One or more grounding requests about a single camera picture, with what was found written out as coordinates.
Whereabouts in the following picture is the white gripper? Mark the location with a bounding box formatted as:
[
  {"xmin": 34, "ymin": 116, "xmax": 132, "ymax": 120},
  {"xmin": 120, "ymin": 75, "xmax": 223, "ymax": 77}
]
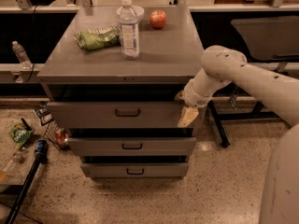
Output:
[{"xmin": 174, "ymin": 79, "xmax": 213, "ymax": 128}]

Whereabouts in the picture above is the grey top drawer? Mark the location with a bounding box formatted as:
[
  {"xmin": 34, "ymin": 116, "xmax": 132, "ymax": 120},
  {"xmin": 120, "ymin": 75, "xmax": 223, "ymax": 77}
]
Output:
[{"xmin": 48, "ymin": 102, "xmax": 201, "ymax": 129}]

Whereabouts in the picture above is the grey drawer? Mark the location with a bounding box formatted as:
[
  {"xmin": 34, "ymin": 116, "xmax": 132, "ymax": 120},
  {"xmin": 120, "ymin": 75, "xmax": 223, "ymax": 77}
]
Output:
[
  {"xmin": 81, "ymin": 163, "xmax": 189, "ymax": 178},
  {"xmin": 68, "ymin": 137, "xmax": 196, "ymax": 156},
  {"xmin": 48, "ymin": 102, "xmax": 201, "ymax": 129}
]

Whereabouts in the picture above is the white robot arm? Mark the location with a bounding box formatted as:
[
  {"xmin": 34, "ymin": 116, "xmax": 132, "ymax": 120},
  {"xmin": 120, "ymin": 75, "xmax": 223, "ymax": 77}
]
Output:
[{"xmin": 178, "ymin": 46, "xmax": 299, "ymax": 224}]

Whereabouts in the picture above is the grey middle drawer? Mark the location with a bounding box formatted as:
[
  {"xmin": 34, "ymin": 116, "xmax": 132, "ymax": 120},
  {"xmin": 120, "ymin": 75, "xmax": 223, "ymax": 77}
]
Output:
[{"xmin": 68, "ymin": 137, "xmax": 196, "ymax": 156}]

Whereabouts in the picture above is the grey drawer cabinet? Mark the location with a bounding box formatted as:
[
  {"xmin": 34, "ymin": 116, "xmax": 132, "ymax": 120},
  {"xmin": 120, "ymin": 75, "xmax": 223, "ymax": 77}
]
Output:
[{"xmin": 36, "ymin": 5, "xmax": 215, "ymax": 181}]

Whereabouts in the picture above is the grey bottom drawer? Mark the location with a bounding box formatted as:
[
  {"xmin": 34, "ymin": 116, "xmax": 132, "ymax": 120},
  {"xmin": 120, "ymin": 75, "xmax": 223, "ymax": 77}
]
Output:
[{"xmin": 81, "ymin": 163, "xmax": 189, "ymax": 178}]

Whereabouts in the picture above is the red apple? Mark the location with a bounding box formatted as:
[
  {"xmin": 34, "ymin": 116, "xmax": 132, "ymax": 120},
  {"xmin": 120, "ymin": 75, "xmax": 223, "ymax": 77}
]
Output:
[{"xmin": 149, "ymin": 10, "xmax": 166, "ymax": 29}]

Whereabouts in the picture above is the clear water bottle on cabinet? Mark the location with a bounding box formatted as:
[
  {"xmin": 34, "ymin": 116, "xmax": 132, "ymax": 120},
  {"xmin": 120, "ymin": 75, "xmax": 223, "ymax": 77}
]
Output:
[{"xmin": 119, "ymin": 0, "xmax": 139, "ymax": 60}]

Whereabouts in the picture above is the white bowl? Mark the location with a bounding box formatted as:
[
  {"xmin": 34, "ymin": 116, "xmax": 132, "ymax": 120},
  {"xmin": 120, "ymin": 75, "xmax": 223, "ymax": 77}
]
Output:
[{"xmin": 116, "ymin": 5, "xmax": 144, "ymax": 21}]

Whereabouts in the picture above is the green chip bag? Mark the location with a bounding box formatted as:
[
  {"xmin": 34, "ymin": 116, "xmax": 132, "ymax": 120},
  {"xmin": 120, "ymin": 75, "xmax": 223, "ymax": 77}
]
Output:
[{"xmin": 74, "ymin": 26, "xmax": 120, "ymax": 51}]

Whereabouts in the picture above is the red can on floor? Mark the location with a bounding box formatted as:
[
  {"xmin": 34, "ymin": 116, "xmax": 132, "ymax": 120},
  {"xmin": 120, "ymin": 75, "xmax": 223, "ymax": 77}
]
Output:
[{"xmin": 55, "ymin": 129, "xmax": 68, "ymax": 148}]

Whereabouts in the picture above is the dark snack packet on floor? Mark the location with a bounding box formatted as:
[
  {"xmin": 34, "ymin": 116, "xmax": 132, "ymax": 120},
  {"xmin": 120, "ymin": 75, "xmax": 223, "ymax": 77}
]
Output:
[{"xmin": 34, "ymin": 102, "xmax": 53, "ymax": 126}]

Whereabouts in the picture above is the black pole with blue grip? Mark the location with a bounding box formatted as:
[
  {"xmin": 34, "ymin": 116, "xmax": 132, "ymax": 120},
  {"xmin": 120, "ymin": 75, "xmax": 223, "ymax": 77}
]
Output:
[{"xmin": 5, "ymin": 139, "xmax": 48, "ymax": 224}]

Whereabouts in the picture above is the green snack bag on floor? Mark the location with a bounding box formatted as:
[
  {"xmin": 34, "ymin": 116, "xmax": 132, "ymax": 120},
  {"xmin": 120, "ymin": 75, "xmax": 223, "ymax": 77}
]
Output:
[{"xmin": 8, "ymin": 123, "xmax": 34, "ymax": 149}]

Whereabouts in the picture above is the small water bottle on ledge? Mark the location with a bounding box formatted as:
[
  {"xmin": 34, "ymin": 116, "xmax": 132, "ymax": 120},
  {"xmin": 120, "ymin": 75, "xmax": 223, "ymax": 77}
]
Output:
[{"xmin": 12, "ymin": 41, "xmax": 32, "ymax": 70}]

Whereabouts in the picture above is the plastic bottle on floor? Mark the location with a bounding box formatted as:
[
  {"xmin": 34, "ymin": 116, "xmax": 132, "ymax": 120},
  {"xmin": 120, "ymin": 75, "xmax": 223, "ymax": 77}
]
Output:
[{"xmin": 0, "ymin": 150, "xmax": 26, "ymax": 182}]

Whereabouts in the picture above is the black table leg frame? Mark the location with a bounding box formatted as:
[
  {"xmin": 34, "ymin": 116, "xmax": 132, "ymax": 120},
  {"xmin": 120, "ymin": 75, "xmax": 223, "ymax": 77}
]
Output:
[{"xmin": 207, "ymin": 64, "xmax": 289, "ymax": 147}]

